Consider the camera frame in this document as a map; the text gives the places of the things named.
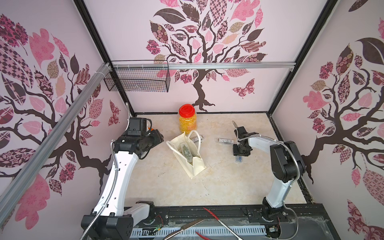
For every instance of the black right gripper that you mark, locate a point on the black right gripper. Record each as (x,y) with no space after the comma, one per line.
(242,149)

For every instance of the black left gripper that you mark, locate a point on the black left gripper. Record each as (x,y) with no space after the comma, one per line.
(158,138)

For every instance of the compass set case blue red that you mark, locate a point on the compass set case blue red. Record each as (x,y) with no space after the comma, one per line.
(238,159)

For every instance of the cream canvas tote bag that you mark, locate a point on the cream canvas tote bag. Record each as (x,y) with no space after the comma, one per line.
(198,163)

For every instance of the green compass set case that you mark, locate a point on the green compass set case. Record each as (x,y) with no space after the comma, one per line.
(186,152)

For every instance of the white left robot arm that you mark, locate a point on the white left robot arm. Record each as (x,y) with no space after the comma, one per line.
(109,219)

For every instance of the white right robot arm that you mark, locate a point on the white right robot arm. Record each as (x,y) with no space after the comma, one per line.
(287,166)

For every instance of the compass set case back right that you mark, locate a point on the compass set case back right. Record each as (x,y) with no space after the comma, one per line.
(225,141)

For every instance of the compass set case near jar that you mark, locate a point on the compass set case near jar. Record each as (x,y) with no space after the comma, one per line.
(196,139)

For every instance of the red-lid jar yellow flakes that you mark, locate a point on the red-lid jar yellow flakes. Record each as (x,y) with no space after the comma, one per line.
(187,118)

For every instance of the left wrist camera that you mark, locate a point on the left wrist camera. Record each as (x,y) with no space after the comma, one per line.
(139,127)

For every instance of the black wire basket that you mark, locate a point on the black wire basket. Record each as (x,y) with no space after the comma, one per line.
(139,76)

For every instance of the aluminium rail back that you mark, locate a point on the aluminium rail back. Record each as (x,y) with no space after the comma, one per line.
(206,66)

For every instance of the aluminium rail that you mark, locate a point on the aluminium rail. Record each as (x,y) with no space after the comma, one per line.
(206,66)
(23,180)

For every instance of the white slotted cable duct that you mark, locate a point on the white slotted cable duct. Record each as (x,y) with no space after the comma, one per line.
(214,231)

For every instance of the aluminium rail left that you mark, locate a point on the aluminium rail left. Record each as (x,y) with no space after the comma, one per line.
(23,180)

